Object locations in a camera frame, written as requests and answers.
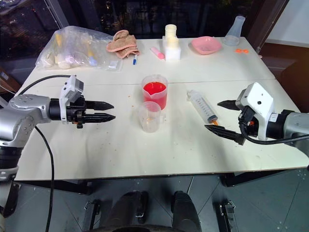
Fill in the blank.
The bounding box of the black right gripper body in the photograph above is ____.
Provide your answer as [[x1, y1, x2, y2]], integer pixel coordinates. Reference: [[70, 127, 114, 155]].
[[237, 105, 259, 141]]

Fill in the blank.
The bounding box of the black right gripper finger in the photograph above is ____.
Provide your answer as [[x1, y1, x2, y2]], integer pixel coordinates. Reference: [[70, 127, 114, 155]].
[[204, 124, 246, 146], [217, 99, 239, 111]]

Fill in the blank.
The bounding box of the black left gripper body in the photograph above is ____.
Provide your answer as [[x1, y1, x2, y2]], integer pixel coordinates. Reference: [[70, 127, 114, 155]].
[[66, 96, 87, 129]]

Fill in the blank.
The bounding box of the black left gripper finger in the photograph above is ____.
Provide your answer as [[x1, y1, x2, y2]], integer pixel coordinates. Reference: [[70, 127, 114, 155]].
[[83, 113, 116, 124], [85, 101, 115, 110]]

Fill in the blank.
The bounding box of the large clear plastic syringe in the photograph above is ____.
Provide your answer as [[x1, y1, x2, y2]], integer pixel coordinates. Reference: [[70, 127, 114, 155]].
[[186, 89, 221, 127]]

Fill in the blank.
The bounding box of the clear plastic beaker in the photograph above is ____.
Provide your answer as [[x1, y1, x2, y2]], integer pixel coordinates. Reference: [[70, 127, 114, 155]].
[[138, 101, 162, 134]]

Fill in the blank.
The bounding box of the beaker with red liquid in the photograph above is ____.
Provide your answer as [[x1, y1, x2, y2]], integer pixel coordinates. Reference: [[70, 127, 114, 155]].
[[141, 74, 169, 110]]

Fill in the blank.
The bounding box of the small clear zip bag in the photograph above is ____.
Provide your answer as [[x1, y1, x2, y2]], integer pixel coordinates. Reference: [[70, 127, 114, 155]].
[[100, 59, 123, 72]]

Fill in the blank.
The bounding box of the clear plastic bag with items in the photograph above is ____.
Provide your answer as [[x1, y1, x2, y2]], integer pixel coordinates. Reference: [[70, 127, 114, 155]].
[[35, 26, 114, 71]]

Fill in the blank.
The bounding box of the pink plastic bowl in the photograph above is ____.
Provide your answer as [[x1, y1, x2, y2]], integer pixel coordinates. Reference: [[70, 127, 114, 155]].
[[191, 36, 223, 56]]

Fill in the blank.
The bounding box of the pinkish brown towel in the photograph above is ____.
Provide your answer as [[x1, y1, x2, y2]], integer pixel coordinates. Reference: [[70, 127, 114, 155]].
[[106, 29, 141, 59]]

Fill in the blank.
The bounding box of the clear plastic conical flask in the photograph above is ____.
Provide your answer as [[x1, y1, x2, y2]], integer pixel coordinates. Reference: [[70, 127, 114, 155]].
[[222, 15, 246, 47]]

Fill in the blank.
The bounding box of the brown cardboard box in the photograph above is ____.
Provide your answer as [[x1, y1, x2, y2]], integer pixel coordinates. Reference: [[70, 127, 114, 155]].
[[0, 65, 22, 94]]

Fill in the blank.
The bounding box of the pink highlighter marker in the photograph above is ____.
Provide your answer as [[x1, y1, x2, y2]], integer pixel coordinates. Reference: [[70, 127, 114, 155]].
[[150, 46, 166, 60]]

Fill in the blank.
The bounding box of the narrow dark rounded shape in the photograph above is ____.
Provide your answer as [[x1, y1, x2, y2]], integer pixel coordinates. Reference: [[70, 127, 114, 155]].
[[172, 190, 201, 232]]

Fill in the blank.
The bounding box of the wide dark rounded shape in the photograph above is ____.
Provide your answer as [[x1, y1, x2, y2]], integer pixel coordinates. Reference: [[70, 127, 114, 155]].
[[105, 190, 149, 232]]

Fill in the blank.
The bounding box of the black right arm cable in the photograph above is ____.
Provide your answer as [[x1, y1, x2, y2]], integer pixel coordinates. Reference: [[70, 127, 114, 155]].
[[238, 106, 309, 145]]

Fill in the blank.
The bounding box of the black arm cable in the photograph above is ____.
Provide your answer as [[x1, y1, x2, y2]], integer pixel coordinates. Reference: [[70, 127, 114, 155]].
[[17, 74, 72, 95], [238, 106, 309, 145]]

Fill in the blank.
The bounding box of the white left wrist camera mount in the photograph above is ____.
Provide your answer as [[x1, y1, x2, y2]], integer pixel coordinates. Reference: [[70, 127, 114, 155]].
[[58, 74, 85, 124]]

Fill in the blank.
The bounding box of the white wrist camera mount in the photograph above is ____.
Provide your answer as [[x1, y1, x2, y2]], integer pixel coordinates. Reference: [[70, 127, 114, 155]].
[[236, 82, 276, 141], [58, 74, 85, 124]]

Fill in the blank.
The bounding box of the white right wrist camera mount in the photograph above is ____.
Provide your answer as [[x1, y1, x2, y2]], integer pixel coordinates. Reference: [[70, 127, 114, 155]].
[[236, 82, 276, 141]]

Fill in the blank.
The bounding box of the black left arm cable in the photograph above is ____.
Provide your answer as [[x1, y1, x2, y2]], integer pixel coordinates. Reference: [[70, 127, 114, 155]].
[[17, 74, 72, 95]]

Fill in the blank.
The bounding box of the black hanging cable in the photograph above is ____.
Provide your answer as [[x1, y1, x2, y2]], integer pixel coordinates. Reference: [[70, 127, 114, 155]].
[[35, 126, 55, 232]]

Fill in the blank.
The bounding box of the black table frame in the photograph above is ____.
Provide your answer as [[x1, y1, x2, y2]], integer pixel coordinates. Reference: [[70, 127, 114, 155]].
[[14, 169, 309, 196]]

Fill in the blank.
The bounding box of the black metal floor bracket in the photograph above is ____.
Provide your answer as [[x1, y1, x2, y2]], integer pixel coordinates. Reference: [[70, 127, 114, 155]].
[[83, 198, 101, 232], [215, 198, 237, 232]]

